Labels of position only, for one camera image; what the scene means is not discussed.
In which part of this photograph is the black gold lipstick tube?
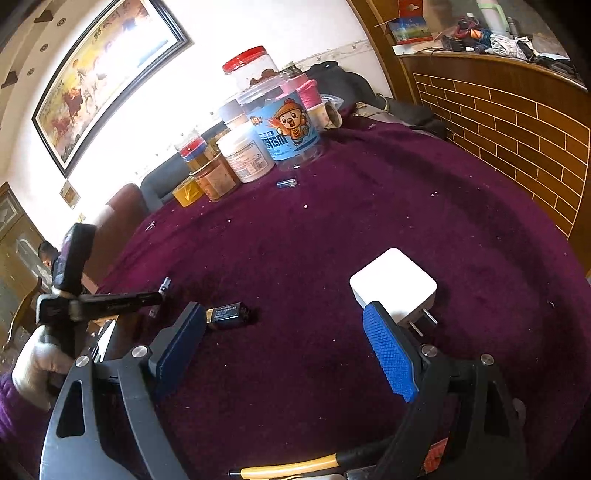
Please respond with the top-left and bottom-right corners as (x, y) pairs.
(205, 302), (257, 330)

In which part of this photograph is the purple left sleeve forearm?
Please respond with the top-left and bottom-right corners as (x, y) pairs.
(1, 373), (49, 475)

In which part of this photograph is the white gloved left hand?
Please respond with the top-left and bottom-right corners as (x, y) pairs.
(11, 325), (74, 412)

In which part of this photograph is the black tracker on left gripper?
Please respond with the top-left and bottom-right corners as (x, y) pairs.
(52, 223), (96, 296)

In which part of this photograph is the person in black jacket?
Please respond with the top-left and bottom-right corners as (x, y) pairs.
(37, 240), (60, 285)

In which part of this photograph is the brown armchair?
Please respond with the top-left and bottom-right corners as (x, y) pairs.
(82, 183), (148, 293)

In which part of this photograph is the black leather sofa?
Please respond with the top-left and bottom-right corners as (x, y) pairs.
(140, 122), (228, 213)

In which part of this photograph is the white power adapter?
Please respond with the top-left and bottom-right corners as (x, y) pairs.
(349, 248), (439, 336)

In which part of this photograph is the yellow tape roll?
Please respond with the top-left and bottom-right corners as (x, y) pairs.
(172, 176), (204, 208)

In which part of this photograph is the maroon velvet tablecloth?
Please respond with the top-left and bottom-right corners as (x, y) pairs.
(100, 117), (590, 479)

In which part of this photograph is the orange label jar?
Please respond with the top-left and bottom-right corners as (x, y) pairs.
(191, 154), (242, 202)

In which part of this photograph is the white label jar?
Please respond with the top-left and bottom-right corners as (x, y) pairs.
(217, 123), (274, 184)

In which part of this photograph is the small blue battery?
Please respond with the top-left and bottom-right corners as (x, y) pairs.
(276, 178), (297, 189)

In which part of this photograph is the framed horse painting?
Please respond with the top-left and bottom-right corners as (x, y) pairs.
(32, 0), (189, 178)

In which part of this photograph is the blue cartoon label jar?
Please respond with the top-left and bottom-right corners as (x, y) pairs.
(238, 75), (322, 171)

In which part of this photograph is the red lid clear jar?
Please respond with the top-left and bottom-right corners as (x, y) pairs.
(222, 45), (280, 100)

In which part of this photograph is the wooden counter cabinet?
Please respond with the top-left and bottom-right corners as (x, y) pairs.
(349, 1), (590, 269)

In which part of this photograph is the yellow handle tool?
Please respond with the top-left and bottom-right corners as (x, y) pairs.
(228, 438), (390, 479)

